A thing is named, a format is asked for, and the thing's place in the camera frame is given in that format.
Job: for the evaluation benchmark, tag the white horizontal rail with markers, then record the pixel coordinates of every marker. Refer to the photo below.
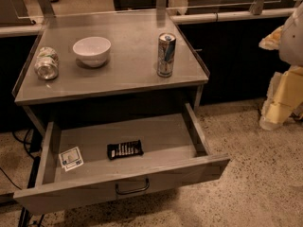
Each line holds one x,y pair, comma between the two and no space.
229,16

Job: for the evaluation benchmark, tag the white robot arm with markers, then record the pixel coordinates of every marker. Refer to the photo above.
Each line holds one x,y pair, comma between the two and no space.
291,39

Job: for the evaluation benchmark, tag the black rxbar chocolate bar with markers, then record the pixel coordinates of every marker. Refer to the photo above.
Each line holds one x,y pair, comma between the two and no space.
124,149

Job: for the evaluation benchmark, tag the grey counter cabinet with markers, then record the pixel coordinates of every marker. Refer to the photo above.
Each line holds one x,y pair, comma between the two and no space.
131,67

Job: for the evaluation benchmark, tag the green can lying down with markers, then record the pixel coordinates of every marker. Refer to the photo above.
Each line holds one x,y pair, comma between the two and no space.
47,64

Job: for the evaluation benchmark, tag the tall silver blue can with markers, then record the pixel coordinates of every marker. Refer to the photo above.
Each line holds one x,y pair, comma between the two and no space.
166,51

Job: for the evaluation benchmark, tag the white ceramic bowl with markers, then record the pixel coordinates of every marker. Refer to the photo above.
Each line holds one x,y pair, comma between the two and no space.
92,51

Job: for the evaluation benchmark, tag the black drawer handle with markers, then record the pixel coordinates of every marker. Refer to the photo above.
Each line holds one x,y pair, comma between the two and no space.
133,191

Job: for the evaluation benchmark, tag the white tag sticker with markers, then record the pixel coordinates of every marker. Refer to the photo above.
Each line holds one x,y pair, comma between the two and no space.
71,159

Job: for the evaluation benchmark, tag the grey open drawer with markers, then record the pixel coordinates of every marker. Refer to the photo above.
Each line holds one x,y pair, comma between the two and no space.
175,154

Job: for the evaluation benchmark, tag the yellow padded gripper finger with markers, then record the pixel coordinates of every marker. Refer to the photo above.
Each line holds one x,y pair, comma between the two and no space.
284,95
271,41

